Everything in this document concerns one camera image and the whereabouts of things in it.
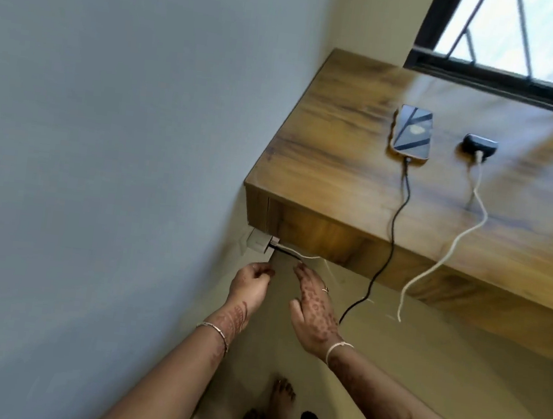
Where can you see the small black charging case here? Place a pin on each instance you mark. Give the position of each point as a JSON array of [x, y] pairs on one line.
[[480, 144]]

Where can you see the white charger plug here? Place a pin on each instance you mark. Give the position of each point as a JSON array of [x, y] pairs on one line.
[[273, 243]]

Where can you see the black smartphone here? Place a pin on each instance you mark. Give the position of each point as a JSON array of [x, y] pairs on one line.
[[413, 132]]

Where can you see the person's left fingers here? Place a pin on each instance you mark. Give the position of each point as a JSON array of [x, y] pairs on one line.
[[262, 270]]

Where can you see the white wall socket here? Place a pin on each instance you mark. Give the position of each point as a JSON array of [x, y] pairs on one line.
[[257, 241]]

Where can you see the person's left hand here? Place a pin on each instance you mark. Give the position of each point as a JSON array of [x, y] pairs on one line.
[[247, 288]]

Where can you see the metal window grille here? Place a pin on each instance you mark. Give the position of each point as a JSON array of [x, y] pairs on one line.
[[525, 36]]

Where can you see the wooden desk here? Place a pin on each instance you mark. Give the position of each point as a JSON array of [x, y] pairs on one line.
[[340, 174]]

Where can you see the person's right hand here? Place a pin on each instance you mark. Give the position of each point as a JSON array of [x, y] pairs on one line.
[[316, 321]]

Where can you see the person's right forearm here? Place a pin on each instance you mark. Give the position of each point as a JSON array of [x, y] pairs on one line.
[[384, 398]]

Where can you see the black window frame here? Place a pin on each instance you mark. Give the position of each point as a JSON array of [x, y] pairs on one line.
[[500, 80]]

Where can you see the person's right foot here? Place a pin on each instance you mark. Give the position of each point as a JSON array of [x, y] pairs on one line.
[[281, 404]]

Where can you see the person's right thumb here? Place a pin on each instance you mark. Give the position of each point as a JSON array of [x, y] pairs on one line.
[[294, 312]]

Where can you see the person's left forearm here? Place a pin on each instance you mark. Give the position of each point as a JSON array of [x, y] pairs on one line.
[[172, 379]]

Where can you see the silver wrist bangle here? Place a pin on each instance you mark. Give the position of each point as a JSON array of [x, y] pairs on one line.
[[217, 332]]

